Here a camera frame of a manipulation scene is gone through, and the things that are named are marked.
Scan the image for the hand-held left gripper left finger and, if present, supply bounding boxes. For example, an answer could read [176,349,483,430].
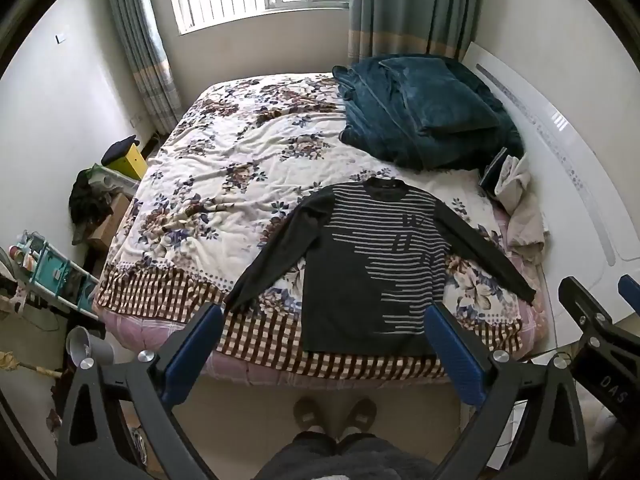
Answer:
[56,302,224,480]

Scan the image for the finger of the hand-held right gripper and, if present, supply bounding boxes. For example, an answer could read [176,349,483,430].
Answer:
[618,273,640,332]
[558,275,613,347]

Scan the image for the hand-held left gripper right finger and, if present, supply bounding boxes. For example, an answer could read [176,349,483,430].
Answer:
[424,302,590,480]

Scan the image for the dark striped sweater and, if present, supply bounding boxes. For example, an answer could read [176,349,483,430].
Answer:
[223,177,538,358]

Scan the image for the dark clothes pile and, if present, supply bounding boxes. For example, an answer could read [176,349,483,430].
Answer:
[68,170,113,246]

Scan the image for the grey tube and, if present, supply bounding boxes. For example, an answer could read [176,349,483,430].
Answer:
[66,326,116,368]

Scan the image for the brown slipper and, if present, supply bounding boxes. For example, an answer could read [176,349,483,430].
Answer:
[345,398,378,433]
[292,396,326,433]

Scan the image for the beige cloth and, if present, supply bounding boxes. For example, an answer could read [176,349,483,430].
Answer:
[492,154,551,261]

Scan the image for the white headboard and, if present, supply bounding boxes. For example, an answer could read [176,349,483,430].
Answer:
[460,42,640,321]

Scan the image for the cardboard box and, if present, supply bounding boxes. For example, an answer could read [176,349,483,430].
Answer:
[87,195,132,253]

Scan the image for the person's grey pants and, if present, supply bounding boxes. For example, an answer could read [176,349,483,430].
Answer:
[255,430,441,480]

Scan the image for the yellow stick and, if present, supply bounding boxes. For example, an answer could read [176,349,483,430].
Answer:
[0,352,63,380]

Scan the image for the teal shelf rack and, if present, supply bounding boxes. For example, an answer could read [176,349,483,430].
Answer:
[7,232,101,318]

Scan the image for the dark blue striped cloth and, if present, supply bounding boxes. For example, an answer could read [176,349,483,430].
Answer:
[479,147,509,191]

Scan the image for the floral blanket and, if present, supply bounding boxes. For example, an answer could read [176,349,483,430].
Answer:
[92,72,551,378]

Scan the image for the white green plastic item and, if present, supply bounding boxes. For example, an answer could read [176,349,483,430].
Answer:
[90,165,142,197]

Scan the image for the yellow box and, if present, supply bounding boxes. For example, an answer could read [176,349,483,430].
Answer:
[111,142,147,181]

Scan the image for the dark cap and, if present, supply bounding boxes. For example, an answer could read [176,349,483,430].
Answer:
[101,135,141,166]

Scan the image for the folded teal blanket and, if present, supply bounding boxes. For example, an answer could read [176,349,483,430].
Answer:
[332,54,525,171]

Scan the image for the teal curtain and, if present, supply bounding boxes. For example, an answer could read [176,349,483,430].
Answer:
[102,0,182,133]
[346,0,483,68]

